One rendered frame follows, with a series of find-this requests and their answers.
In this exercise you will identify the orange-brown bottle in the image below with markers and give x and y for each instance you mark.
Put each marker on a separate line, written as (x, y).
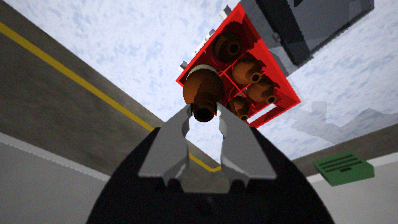
(245, 71)
(261, 91)

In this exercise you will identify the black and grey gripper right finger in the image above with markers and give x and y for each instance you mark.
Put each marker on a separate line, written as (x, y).
(246, 154)

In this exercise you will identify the red crate with dividers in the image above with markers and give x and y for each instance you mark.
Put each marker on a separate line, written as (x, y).
(252, 47)

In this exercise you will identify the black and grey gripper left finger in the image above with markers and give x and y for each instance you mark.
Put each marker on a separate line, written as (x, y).
(162, 155)

